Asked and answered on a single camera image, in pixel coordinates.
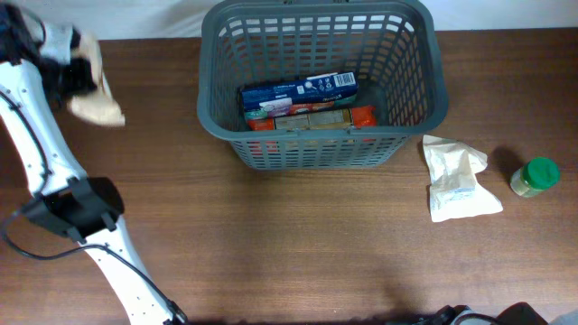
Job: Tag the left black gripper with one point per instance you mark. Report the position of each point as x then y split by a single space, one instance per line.
83 83

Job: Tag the green lid jar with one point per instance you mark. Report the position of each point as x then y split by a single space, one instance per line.
536 176

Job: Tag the grey plastic basket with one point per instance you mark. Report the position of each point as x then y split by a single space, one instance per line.
389 46

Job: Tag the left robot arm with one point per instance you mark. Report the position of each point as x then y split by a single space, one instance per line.
41 64

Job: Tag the blue cardboard box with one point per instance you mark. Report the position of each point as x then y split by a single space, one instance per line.
301 96

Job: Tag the beige paper pouch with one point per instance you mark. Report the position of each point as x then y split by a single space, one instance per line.
98 107
454 191

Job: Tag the black equipment at table edge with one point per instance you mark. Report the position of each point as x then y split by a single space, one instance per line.
520 313

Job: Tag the orange pasta packet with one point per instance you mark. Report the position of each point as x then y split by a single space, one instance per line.
346 118

